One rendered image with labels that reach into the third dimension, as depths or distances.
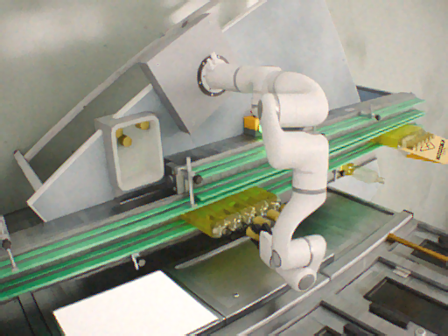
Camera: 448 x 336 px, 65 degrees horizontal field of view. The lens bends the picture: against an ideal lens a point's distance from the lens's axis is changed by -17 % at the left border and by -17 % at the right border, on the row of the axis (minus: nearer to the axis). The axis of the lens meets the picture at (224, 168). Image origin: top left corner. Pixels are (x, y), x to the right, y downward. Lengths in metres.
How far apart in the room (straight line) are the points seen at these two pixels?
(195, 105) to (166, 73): 0.17
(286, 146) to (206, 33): 0.68
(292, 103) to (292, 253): 0.35
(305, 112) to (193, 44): 0.58
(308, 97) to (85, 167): 0.76
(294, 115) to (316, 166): 0.13
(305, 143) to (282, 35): 0.95
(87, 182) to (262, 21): 0.94
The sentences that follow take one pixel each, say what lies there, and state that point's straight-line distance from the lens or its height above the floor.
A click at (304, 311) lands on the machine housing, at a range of 1.21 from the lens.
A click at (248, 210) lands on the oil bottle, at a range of 1.37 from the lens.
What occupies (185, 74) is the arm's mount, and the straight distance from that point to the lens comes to 1.43.
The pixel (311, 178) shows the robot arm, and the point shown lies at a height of 1.44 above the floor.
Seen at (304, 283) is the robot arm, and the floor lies 1.46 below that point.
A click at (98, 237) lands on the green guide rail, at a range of 1.27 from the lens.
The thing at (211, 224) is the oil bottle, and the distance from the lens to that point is 1.30.
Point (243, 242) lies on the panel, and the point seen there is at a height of 1.03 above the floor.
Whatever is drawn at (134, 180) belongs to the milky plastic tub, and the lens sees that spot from 1.41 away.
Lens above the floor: 2.01
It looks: 48 degrees down
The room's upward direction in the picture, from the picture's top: 113 degrees clockwise
